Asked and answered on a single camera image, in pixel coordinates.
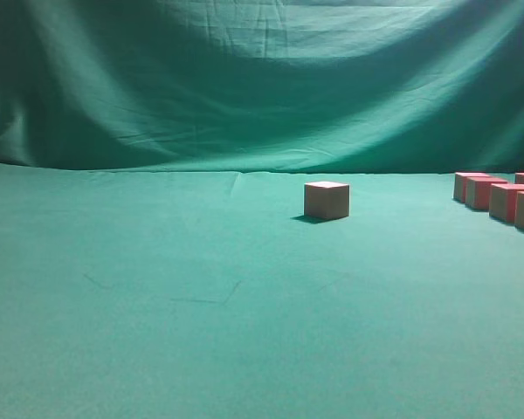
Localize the pink cube third row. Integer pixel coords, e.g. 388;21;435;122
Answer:
488;183;524;223

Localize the pink cube second row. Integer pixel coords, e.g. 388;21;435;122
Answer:
465;176;507;210

